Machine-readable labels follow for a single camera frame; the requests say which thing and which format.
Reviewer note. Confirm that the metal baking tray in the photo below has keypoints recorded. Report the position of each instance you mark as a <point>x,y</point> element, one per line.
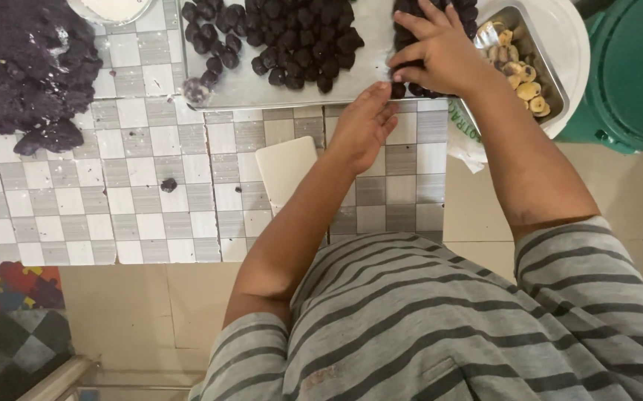
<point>254,89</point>

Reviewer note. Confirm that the pile of dark dough balls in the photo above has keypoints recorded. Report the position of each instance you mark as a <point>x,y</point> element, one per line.
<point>405,39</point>
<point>293,39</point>

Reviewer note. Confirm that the flour dusted dough ball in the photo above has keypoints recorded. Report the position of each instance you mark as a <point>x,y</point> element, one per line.
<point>195,89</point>

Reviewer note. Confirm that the metal rectangular container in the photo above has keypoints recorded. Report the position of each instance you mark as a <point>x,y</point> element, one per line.
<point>547,72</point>

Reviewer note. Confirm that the cream plastic dough scraper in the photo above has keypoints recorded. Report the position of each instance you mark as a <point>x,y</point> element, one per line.
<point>285,172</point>

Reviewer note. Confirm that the grey checkered tablecloth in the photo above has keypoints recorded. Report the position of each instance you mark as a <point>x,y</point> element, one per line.
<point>143,189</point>

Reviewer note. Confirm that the grey striped shirt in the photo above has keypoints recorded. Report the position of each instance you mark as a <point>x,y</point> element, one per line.
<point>455,328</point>

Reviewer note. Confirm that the heap of yellow filling pieces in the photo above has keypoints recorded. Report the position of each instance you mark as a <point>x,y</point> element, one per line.
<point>525,83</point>

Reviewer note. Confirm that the white flour bowl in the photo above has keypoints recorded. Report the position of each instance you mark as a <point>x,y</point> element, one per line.
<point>111,8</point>

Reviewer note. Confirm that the wooden furniture edge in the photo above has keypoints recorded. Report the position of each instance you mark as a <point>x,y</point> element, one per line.
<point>60,380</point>

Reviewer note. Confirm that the person's left fingers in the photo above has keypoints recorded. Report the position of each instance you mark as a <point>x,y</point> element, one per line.
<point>383,103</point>

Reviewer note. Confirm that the person's left hand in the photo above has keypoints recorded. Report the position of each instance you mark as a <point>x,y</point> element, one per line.
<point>357,133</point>

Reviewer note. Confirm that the small dark dough lump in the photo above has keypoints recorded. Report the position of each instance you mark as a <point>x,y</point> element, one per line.
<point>168,185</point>

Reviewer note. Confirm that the dark checkered floor mat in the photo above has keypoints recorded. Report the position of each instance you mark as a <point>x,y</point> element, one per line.
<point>12,351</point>

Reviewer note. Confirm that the heap of dark purple dough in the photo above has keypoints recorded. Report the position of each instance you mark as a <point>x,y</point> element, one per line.
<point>23,67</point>

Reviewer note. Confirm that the colourful puzzle floor mat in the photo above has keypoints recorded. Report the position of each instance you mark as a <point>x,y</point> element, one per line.
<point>9,287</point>

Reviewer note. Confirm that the white plastic bag green print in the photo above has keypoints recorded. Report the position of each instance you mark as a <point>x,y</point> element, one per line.
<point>466,142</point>

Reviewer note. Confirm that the green plastic bucket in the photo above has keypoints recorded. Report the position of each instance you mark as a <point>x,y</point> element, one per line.
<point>633,72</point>

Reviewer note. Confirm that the person's right hand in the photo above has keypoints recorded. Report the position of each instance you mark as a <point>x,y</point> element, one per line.
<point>449,58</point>

